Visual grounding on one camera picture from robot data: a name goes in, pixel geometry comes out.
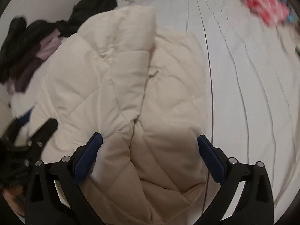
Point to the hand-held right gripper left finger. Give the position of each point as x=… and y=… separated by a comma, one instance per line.
x=88, y=157

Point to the person's left hand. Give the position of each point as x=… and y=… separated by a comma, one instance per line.
x=14, y=199

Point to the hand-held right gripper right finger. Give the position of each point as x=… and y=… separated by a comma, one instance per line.
x=211, y=159

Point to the cream quilted jacket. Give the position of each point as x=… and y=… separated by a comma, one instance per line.
x=117, y=86

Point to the white striped bed sheet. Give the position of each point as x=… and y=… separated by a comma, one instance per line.
x=246, y=86

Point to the lilac garment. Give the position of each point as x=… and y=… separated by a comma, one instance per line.
x=50, y=48

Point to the black thin garment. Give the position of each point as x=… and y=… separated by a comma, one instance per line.
x=93, y=7

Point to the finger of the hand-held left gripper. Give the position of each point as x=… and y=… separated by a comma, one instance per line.
x=45, y=131
x=17, y=126

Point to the pink floral cloth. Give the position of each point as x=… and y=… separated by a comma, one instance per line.
x=262, y=4

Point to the black fleece garment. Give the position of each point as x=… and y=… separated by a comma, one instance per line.
x=21, y=37

